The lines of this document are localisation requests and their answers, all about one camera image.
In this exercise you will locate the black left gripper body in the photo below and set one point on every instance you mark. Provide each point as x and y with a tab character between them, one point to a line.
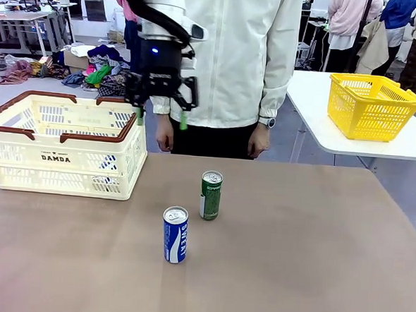
161	61

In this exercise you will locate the person's left hand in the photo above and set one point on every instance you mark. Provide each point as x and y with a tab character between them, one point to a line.
259	145

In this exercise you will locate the colourful clothes pile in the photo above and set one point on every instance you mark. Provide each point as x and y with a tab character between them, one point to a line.
103	72

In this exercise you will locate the person in blue top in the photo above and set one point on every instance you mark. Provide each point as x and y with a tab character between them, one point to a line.
400	15

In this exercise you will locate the grey workbench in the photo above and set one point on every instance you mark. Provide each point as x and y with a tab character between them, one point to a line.
21	28

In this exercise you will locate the person in cream jacket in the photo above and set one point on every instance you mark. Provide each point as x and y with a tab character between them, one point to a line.
235	58

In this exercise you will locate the silver wristwatch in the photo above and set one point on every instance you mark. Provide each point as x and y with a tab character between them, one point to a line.
269	123

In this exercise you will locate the black wall panel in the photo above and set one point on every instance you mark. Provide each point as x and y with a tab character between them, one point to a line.
95	11

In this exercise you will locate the beige coat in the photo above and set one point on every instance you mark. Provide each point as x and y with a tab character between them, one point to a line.
375	46

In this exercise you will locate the patterned clothes pile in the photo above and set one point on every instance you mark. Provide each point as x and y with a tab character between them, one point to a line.
22	68

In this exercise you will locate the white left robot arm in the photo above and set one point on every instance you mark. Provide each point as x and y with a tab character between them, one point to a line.
156	27

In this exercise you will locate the person's right hand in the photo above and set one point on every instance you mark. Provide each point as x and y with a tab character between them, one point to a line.
165	135

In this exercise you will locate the person in pink hoodie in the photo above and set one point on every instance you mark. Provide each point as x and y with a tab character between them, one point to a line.
129	34

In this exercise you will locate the dark green juice can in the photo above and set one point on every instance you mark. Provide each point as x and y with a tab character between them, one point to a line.
212	202

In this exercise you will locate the yellow plastic basket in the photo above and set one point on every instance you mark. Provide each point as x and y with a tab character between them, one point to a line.
372	120

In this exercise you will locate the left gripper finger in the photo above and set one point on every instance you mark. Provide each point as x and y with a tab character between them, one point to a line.
134	88
190	95

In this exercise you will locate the person's left forearm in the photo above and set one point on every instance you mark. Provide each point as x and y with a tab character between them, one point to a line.
279	93

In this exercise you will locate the person's right forearm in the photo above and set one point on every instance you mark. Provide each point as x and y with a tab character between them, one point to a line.
160	105

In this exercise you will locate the cardboard box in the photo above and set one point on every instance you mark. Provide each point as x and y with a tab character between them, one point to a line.
74	60

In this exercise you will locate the person in pale pink sweater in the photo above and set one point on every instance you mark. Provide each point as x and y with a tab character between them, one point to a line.
347	19

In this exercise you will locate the white side table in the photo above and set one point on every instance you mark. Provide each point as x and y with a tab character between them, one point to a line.
309	109

